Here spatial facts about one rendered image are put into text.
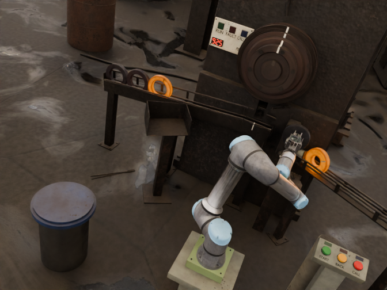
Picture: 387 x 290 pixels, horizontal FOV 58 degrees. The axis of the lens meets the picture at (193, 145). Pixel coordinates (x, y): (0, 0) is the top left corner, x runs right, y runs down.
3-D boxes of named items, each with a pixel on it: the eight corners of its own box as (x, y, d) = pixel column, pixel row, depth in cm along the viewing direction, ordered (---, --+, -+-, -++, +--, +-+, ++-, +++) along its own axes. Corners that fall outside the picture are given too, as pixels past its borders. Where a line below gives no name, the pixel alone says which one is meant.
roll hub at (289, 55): (243, 81, 216) (257, 37, 200) (287, 97, 209) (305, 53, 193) (241, 84, 211) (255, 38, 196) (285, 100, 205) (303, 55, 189)
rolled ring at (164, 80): (145, 76, 250) (147, 75, 253) (150, 100, 258) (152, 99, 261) (167, 75, 242) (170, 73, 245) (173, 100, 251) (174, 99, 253)
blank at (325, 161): (310, 172, 218) (306, 172, 216) (307, 147, 217) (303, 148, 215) (331, 174, 205) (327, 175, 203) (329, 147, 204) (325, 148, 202)
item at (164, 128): (135, 183, 265) (147, 100, 225) (169, 184, 272) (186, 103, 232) (136, 203, 249) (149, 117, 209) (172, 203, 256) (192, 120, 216)
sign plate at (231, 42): (209, 44, 234) (216, 16, 224) (246, 56, 228) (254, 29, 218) (208, 44, 232) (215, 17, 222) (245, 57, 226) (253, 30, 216)
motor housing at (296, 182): (251, 216, 262) (275, 160, 232) (280, 229, 257) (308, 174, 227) (246, 227, 252) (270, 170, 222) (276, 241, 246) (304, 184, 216)
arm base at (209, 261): (220, 274, 173) (224, 262, 168) (192, 262, 176) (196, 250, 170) (228, 252, 185) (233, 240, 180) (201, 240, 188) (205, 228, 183)
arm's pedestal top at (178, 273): (225, 307, 170) (227, 302, 167) (166, 277, 176) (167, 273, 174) (243, 259, 195) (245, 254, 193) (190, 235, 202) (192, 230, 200)
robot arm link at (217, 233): (209, 258, 168) (216, 239, 161) (198, 236, 178) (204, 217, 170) (231, 252, 174) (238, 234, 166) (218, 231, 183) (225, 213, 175)
